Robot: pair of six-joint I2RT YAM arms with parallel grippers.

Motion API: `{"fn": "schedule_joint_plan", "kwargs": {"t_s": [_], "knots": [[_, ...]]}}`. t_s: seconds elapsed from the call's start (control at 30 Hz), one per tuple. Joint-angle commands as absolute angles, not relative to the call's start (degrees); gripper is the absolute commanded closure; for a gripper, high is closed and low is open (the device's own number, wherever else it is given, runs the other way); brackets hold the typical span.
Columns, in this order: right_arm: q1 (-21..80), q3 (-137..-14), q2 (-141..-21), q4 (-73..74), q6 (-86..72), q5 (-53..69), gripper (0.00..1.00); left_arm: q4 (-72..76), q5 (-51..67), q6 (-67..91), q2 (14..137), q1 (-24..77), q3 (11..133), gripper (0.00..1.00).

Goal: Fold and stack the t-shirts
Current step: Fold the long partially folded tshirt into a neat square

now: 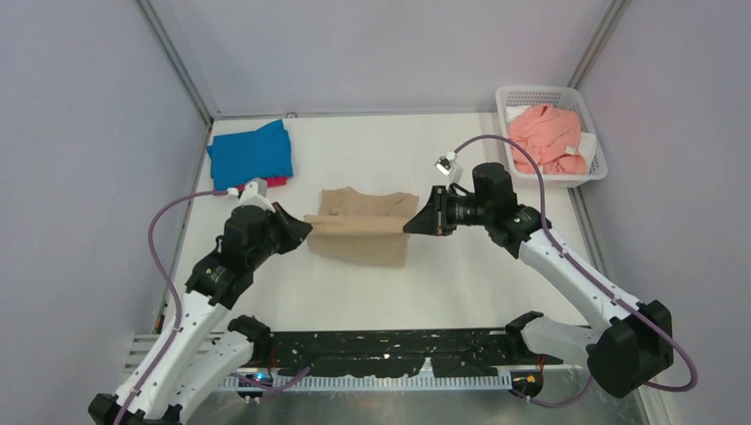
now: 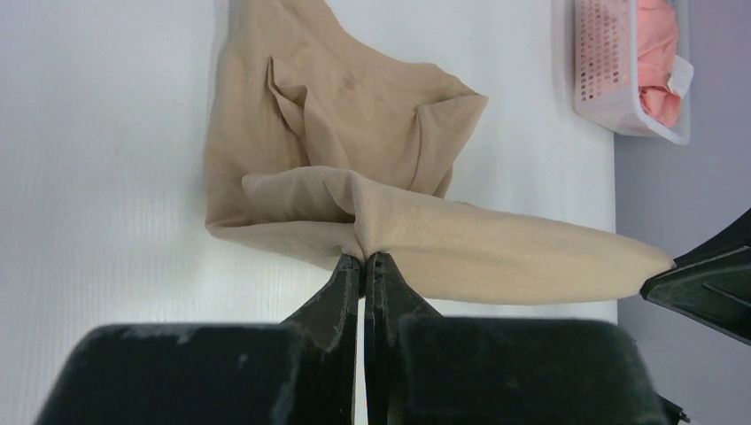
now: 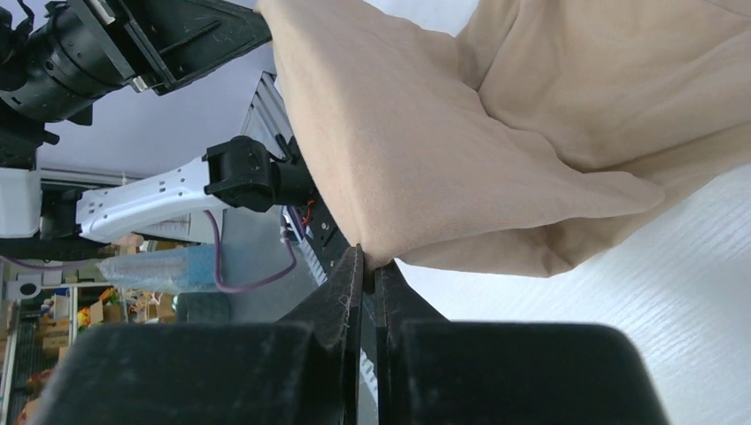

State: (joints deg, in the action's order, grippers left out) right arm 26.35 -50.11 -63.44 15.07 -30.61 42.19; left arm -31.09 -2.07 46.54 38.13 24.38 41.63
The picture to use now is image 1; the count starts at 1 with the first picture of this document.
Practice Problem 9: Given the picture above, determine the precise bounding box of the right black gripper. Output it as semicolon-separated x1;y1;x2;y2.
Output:
406;185;493;236

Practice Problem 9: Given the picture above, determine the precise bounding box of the beige t shirt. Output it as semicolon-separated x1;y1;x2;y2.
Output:
304;187;419;267

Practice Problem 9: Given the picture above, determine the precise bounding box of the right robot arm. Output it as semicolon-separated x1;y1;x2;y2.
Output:
403;163;674;398

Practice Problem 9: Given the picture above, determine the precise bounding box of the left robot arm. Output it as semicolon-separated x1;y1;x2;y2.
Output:
89;202;313;424

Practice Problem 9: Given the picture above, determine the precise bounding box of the pink folded t shirt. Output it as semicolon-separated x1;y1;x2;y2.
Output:
214;176;290;197

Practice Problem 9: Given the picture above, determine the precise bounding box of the blue folded t shirt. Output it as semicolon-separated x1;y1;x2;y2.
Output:
206;120;294;190

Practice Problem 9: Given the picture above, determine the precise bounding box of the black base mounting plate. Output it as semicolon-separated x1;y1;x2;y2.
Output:
251;328;543;378

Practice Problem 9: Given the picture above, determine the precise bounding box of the salmon t shirt in basket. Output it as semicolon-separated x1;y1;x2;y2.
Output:
507;104;588;176

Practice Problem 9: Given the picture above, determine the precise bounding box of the white plastic basket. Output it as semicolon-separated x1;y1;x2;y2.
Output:
495;85;608;189

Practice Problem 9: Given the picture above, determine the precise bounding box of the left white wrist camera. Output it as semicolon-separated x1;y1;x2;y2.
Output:
227;178;275;211

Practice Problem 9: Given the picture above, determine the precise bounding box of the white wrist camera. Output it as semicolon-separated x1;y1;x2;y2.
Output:
227;178;275;211
435;151;463;191

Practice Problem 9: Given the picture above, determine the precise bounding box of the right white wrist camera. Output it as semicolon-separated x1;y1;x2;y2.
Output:
435;151;463;191

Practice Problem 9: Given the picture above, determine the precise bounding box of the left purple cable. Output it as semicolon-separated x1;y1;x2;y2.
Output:
111;189;233;425

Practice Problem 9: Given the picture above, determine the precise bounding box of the white slotted cable duct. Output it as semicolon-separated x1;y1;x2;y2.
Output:
219;371;512;392

